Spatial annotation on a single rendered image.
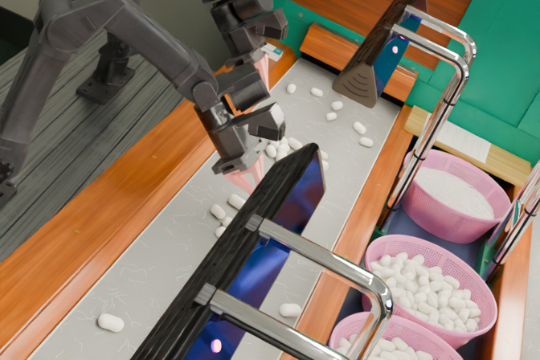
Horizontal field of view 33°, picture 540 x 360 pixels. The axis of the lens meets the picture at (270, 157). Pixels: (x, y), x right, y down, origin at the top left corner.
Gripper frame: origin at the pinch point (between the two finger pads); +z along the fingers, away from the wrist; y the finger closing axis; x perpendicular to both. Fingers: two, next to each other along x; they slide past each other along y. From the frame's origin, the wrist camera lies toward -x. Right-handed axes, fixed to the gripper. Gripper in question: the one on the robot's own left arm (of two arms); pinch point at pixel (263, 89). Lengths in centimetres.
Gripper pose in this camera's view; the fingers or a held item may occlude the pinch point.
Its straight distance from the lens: 188.5
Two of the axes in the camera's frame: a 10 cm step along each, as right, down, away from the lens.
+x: -8.5, 3.1, 4.3
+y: 3.0, -3.9, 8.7
